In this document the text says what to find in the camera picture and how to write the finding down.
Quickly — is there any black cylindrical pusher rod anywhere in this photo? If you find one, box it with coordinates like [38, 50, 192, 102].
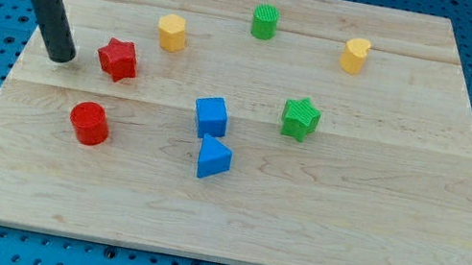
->
[32, 0, 77, 63]

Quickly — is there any red star block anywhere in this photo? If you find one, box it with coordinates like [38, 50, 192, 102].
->
[97, 37, 137, 83]

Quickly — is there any blue triangle block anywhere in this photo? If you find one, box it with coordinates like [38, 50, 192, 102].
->
[196, 134, 233, 178]

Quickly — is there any green star block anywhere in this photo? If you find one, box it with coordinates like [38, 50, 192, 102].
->
[280, 97, 321, 142]

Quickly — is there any yellow hexagon block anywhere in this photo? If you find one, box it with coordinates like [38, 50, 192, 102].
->
[158, 14, 186, 52]

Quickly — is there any red cylinder block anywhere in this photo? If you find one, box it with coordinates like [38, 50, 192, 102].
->
[69, 101, 109, 146]

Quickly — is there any blue cube block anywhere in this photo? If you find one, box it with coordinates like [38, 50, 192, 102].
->
[195, 97, 228, 138]

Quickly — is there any green cylinder block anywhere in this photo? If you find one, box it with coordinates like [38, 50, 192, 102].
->
[250, 4, 280, 40]

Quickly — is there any yellow heart block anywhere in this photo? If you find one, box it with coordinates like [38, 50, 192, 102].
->
[340, 38, 371, 75]

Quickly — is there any light wooden board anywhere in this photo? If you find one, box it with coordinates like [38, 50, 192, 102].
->
[0, 0, 472, 265]

